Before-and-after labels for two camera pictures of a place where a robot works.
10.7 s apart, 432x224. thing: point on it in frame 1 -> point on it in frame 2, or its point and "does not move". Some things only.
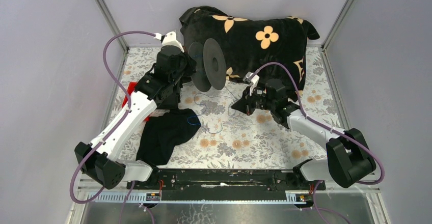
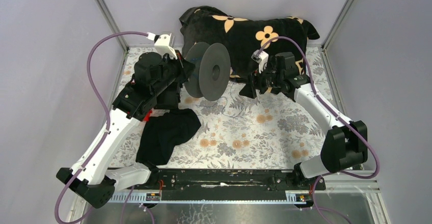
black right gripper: (243, 105) -> (248, 90)
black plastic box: (169, 98) does not move
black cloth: (162, 133) does not move
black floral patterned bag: (274, 49) does not move
